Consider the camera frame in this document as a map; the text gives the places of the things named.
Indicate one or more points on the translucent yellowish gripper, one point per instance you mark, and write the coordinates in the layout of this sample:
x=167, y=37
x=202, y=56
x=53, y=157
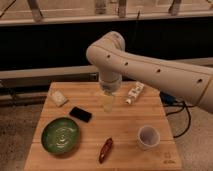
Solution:
x=107, y=100

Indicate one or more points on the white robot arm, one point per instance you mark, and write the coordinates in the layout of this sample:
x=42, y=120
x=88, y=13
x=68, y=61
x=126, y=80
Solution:
x=189, y=82

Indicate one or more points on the black smartphone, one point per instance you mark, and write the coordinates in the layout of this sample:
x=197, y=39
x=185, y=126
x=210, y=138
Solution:
x=80, y=114

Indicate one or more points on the white plastic bottle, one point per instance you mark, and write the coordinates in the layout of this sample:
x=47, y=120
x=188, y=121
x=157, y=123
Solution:
x=134, y=93

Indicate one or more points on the wooden board table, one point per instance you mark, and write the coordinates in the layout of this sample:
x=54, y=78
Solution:
x=121, y=125

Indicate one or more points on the dark red chili pepper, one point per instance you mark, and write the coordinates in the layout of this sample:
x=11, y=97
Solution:
x=105, y=149

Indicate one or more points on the white sponge block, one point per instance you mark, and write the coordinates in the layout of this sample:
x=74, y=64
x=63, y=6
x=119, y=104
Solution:
x=58, y=98

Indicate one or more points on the white paper cup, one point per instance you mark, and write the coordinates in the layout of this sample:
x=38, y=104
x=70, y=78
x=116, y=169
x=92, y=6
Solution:
x=148, y=137

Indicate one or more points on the green ceramic bowl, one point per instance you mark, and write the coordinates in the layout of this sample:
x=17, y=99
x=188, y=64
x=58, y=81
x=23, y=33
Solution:
x=60, y=136

